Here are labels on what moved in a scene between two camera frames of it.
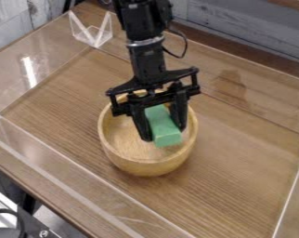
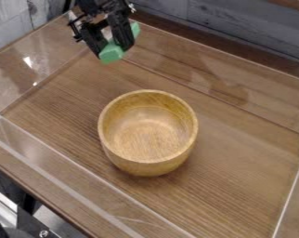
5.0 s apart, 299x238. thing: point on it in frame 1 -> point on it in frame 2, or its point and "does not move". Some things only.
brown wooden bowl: [134, 153] does not move
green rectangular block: [167, 134] -> [112, 53]
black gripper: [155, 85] -> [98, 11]
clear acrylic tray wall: [243, 187] does not move
